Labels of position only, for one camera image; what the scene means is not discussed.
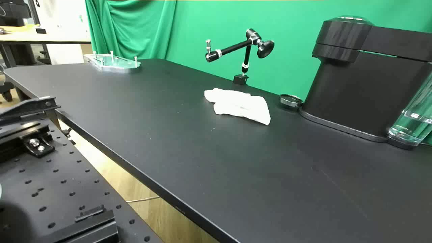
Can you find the black device on desk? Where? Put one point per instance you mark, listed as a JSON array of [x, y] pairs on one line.
[[14, 10]]

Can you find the black coffee machine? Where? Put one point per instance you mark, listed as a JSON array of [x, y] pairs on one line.
[[359, 89]]

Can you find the light wooden desk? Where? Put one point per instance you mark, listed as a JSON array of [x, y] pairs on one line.
[[27, 36]]

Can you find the black metal rail frame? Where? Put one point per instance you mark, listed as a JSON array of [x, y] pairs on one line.
[[27, 108]]

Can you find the white floral cloth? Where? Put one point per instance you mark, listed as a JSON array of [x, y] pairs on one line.
[[238, 105]]

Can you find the round black drip tray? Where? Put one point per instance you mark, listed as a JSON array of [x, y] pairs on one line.
[[291, 99]]

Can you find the black perforated breadboard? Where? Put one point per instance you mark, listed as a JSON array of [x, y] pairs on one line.
[[68, 189]]

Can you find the clear glass jar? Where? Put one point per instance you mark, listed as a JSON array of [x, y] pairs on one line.
[[416, 120]]

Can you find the green backdrop curtain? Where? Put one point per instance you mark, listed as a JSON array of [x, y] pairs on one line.
[[292, 27]]

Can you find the black clamp block with bolts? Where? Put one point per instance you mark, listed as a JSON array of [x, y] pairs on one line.
[[38, 145]]

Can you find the flat black mounting plate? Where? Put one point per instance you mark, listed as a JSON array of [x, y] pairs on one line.
[[85, 226]]

